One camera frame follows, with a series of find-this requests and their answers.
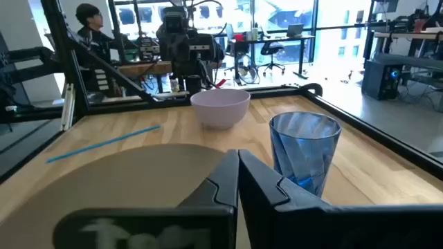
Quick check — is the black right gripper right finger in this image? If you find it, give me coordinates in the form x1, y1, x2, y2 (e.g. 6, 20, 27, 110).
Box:
237, 148, 443, 249

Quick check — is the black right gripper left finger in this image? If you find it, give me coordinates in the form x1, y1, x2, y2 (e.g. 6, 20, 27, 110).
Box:
52, 149, 240, 249

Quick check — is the lilac plastic bowl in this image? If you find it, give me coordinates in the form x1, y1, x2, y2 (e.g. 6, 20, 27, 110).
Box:
190, 89, 251, 131

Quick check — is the blue faceted plastic tumbler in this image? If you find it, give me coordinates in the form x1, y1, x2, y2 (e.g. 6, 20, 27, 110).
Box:
269, 111, 342, 199

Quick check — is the blue drinking straw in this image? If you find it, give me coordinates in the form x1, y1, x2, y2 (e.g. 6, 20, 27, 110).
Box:
46, 124, 162, 164

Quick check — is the wooden background workbench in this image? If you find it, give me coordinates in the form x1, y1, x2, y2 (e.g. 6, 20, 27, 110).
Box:
117, 60, 222, 78

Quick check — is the round beige leather placemat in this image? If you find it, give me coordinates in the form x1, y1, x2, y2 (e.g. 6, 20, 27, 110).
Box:
0, 143, 252, 249

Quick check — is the black office chair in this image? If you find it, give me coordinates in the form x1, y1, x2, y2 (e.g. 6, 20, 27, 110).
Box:
258, 40, 287, 77

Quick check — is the person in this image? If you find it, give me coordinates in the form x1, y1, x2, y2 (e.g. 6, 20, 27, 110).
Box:
74, 2, 120, 95

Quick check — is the black office desk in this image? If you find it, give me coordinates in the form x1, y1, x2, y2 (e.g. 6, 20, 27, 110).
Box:
232, 33, 316, 81

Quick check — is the grey laptop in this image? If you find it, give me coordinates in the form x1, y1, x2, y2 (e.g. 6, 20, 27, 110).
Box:
285, 23, 305, 38

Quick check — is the black computer tower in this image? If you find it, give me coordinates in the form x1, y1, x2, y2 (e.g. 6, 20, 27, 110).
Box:
361, 59, 404, 101

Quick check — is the light-topped workstation desk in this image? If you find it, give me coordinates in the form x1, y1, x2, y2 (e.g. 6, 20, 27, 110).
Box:
372, 29, 443, 59

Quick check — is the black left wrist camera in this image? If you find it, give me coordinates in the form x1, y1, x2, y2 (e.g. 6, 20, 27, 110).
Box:
162, 6, 190, 34

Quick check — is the black aluminium table frame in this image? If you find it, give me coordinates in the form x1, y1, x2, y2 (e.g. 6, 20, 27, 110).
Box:
0, 0, 443, 184

